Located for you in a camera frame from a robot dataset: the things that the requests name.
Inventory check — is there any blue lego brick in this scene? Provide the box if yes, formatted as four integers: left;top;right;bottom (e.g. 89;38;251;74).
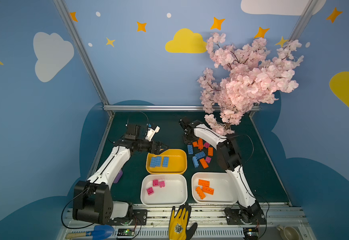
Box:
162;157;169;168
155;156;162;167
149;157;157;168
187;145;194;155
195;152;206;160

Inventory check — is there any orange lego pile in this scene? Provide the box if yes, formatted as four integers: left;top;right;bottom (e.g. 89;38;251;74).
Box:
192;138;204;151

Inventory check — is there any orange lego plate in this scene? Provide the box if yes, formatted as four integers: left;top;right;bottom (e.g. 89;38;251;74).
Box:
208;147;214;157
198;179;210;188
199;158;209;169

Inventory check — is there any light blue lego brick side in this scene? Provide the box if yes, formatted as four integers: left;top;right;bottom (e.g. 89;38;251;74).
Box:
192;156;199;168

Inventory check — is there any orange lego plate bottom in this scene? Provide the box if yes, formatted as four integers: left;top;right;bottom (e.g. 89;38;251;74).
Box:
199;158;209;169

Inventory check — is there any magenta small lego brick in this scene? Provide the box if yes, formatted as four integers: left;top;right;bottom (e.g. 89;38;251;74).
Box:
146;187;154;196

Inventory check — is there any orange lego brick top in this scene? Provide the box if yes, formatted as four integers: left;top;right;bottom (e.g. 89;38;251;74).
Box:
202;186;214;195

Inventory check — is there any orange lego brick cluster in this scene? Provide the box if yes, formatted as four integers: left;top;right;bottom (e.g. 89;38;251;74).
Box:
196;186;206;200

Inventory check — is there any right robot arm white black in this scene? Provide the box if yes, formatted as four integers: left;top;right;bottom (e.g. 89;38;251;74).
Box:
179;118;265;224

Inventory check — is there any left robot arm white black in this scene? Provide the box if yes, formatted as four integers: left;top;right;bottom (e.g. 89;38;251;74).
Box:
72;124;168;225

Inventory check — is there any yellow plastic tray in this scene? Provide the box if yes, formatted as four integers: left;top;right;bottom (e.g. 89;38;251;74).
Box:
146;149;188;175

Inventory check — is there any purple pink toy spatula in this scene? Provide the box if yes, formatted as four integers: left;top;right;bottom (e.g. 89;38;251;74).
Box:
113;170;123;184

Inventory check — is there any left white plastic tray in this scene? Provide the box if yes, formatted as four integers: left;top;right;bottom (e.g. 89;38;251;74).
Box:
140;174;188;207

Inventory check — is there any white plastic tray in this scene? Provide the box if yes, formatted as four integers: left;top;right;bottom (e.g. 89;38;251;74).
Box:
192;172;238;205
140;174;188;207

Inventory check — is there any right white plastic tray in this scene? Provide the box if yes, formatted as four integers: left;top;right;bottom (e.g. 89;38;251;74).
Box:
192;172;238;205

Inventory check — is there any yellow black work glove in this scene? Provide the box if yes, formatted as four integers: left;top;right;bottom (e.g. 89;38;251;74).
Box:
168;203;198;240

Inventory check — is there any pink cherry blossom tree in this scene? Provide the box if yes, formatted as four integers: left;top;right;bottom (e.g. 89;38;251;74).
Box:
198;33;304;136

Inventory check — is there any blue garden trowel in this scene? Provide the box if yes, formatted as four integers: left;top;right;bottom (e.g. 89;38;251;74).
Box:
65;225;114;240

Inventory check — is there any beige ceramic cup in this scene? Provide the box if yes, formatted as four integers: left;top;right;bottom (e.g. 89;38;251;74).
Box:
277;225;300;240

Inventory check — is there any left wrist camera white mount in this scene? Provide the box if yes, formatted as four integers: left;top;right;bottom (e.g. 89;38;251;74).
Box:
144;126;160;142

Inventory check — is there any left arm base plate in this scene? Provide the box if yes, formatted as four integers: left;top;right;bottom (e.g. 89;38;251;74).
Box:
107;209;147;226

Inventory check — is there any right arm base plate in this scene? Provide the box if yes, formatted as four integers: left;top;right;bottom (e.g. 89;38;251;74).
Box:
224;208;266;225

